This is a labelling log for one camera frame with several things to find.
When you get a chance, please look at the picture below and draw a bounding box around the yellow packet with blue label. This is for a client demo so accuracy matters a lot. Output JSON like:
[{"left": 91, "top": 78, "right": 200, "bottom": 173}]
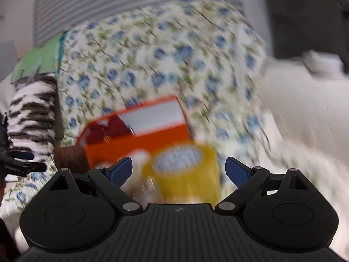
[{"left": 142, "top": 143, "right": 222, "bottom": 205}]

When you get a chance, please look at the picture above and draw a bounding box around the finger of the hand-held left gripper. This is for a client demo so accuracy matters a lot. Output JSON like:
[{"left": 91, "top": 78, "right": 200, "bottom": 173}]
[
  {"left": 0, "top": 150, "right": 34, "bottom": 161},
  {"left": 0, "top": 160, "right": 47, "bottom": 177}
]

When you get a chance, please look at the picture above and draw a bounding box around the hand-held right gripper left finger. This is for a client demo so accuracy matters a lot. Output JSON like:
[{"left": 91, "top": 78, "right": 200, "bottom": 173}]
[{"left": 48, "top": 157, "right": 144, "bottom": 215}]

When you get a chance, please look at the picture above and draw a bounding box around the white textured bedspread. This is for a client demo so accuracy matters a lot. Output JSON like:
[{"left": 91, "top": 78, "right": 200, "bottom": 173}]
[{"left": 256, "top": 50, "right": 349, "bottom": 252}]

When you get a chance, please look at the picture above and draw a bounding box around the green cloth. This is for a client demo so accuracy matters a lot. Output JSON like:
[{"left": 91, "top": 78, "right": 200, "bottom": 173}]
[{"left": 10, "top": 31, "right": 67, "bottom": 85}]

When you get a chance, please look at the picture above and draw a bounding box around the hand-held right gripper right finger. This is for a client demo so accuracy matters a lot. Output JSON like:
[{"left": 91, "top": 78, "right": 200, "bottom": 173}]
[{"left": 214, "top": 157, "right": 310, "bottom": 215}]

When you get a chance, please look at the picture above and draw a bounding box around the dark furniture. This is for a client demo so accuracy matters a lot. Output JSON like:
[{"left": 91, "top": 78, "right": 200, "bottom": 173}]
[{"left": 258, "top": 0, "right": 349, "bottom": 58}]

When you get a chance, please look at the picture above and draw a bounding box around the grey striped bedding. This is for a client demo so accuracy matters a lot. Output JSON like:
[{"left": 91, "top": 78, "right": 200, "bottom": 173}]
[{"left": 34, "top": 0, "right": 244, "bottom": 47}]

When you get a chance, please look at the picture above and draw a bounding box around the blue floral blanket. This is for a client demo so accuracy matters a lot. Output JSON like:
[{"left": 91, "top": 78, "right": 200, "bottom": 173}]
[{"left": 0, "top": 0, "right": 270, "bottom": 219}]

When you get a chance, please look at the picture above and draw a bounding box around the orange cardboard box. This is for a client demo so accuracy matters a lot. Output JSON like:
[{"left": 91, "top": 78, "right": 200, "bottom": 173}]
[{"left": 76, "top": 95, "right": 195, "bottom": 170}]

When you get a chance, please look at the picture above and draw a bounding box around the red fuzzy sock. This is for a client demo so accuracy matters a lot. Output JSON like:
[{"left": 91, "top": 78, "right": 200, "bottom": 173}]
[{"left": 87, "top": 115, "right": 131, "bottom": 144}]

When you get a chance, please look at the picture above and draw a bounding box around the brown striped fuzzy sock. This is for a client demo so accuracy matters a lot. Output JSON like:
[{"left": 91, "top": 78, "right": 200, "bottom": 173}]
[{"left": 7, "top": 72, "right": 90, "bottom": 174}]

